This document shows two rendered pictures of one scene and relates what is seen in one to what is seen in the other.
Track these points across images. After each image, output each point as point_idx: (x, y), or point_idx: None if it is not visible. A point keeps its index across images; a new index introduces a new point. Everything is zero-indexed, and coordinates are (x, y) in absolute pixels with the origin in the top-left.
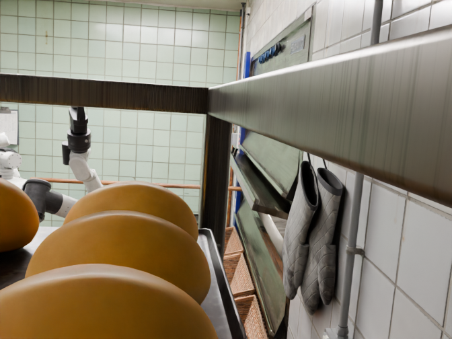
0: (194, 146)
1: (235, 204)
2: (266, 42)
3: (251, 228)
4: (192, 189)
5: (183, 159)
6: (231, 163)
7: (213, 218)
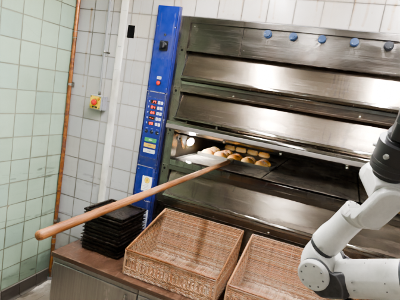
0: (25, 111)
1: (147, 183)
2: (316, 25)
3: (263, 207)
4: (21, 171)
5: (11, 130)
6: (277, 146)
7: None
